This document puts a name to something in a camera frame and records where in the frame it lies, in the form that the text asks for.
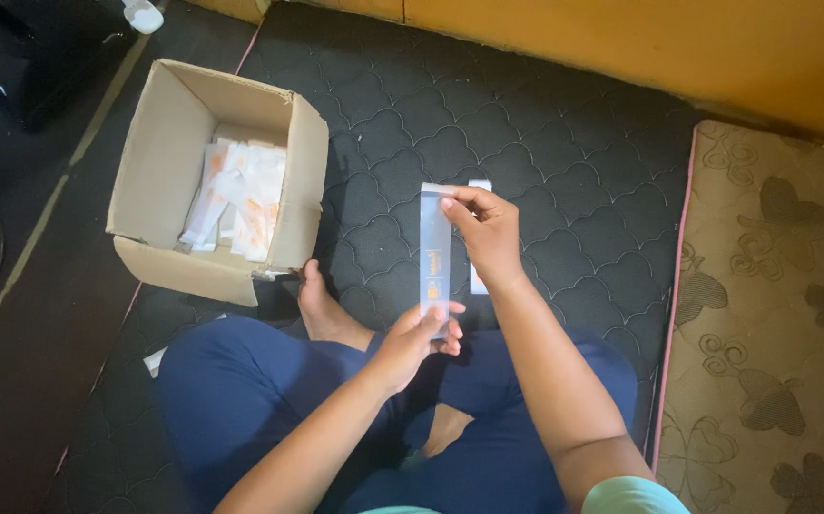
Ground person's right hand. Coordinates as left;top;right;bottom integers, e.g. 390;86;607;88
441;185;527;288

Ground brown cardboard box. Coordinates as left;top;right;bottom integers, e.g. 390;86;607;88
106;59;329;308

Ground beige floral mattress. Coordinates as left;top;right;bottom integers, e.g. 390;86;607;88
651;120;824;514

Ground person's blue trousers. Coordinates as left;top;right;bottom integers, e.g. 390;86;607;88
155;316;640;514

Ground white plastic object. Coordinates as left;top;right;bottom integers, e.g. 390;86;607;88
121;0;165;35

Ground clear plastic sleeve packet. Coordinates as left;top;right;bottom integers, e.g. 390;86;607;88
420;182;456;340

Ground pile of white orange packets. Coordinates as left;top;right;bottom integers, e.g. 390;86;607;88
178;137;288;264

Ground dark quilted mattress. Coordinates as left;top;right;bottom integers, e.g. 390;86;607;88
41;0;698;514

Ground white flat packet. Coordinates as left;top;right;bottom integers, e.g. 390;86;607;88
468;179;493;296

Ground person's left hand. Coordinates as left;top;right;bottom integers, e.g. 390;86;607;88
367;300;467;395

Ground person's bare foot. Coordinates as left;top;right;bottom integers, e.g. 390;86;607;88
297;259;377;352

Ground black furniture piece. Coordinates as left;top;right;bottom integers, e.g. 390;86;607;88
0;0;138;131

